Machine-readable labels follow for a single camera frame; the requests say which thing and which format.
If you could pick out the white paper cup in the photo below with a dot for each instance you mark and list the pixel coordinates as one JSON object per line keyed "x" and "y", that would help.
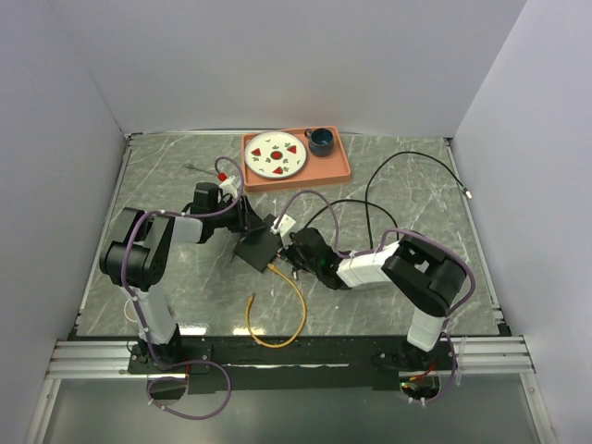
{"x": 129, "y": 312}

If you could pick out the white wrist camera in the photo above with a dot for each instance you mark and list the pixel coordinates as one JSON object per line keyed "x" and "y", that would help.
{"x": 283, "y": 225}
{"x": 231, "y": 185}

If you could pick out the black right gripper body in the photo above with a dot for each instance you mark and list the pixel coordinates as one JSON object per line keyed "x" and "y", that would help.
{"x": 293, "y": 255}

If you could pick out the salmon pink tray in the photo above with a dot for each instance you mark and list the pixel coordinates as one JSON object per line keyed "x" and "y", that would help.
{"x": 318, "y": 171}

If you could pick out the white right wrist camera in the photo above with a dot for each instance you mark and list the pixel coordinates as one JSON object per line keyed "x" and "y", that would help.
{"x": 283, "y": 225}

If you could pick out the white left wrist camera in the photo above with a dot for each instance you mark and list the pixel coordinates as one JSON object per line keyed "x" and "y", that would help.
{"x": 231, "y": 185}

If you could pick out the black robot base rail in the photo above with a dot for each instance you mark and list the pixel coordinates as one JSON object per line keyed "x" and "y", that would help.
{"x": 317, "y": 362}

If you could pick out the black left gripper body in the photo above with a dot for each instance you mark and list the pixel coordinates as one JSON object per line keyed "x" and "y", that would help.
{"x": 240, "y": 221}

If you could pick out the dark blue mug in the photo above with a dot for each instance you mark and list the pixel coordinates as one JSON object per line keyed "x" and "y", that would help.
{"x": 320, "y": 141}

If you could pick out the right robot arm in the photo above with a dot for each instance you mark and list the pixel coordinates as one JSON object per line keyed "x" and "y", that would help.
{"x": 436, "y": 280}

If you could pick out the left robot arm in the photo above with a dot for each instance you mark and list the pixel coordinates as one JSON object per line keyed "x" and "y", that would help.
{"x": 136, "y": 252}

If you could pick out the white watermelon pattern plate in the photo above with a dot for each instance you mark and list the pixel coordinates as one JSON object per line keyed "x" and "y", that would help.
{"x": 275, "y": 155}

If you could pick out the black network switch box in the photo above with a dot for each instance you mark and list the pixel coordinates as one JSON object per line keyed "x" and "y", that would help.
{"x": 259, "y": 249}

